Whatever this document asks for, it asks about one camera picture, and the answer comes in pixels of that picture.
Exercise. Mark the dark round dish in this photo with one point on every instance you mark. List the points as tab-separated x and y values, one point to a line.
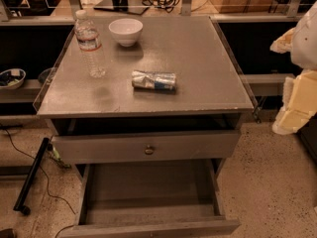
45	74

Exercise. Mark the grey top drawer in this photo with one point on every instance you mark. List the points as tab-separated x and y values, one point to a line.
141	139

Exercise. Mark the grey drawer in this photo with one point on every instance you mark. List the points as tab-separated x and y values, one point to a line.
141	139
168	199

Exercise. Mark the clear plastic water bottle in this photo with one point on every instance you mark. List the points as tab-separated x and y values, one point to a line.
89	43

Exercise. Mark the crushed silver blue can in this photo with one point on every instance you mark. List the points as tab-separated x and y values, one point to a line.
154	80

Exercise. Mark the white ceramic bowl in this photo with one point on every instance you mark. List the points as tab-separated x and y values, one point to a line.
126	31

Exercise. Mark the yellow foam padded gripper finger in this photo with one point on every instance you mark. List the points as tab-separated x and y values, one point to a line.
299	93

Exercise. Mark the grey wooden drawer cabinet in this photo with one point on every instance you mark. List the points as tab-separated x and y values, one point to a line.
193	48

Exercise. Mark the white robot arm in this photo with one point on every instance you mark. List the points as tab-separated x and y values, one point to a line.
308	21

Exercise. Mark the white bowl with items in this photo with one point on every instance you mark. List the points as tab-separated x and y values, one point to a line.
12	78

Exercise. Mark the black monitor stand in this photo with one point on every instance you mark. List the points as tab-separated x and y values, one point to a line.
133	7

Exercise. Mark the black bar with wheel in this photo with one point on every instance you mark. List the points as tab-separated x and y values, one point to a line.
20	205

